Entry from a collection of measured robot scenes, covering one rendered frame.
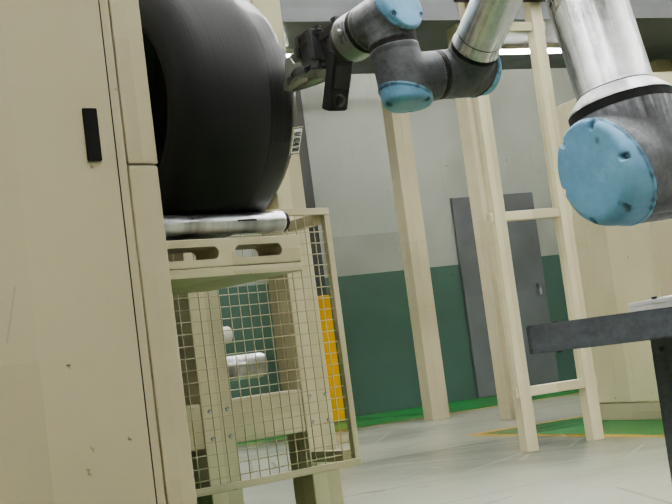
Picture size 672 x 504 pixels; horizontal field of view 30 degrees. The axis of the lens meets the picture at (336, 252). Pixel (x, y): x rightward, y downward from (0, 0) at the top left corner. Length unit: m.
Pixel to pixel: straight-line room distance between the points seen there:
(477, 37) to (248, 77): 0.55
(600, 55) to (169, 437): 0.80
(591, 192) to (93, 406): 0.73
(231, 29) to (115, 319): 1.02
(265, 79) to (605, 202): 1.08
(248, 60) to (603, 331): 1.15
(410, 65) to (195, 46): 0.52
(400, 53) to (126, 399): 0.84
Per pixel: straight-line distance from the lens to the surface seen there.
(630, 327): 1.70
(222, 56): 2.57
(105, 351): 1.74
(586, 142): 1.73
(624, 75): 1.76
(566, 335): 1.74
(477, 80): 2.31
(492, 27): 2.24
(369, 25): 2.28
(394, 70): 2.24
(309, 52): 2.43
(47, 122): 1.76
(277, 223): 2.70
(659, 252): 7.23
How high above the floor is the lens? 0.59
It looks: 5 degrees up
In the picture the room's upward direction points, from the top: 7 degrees counter-clockwise
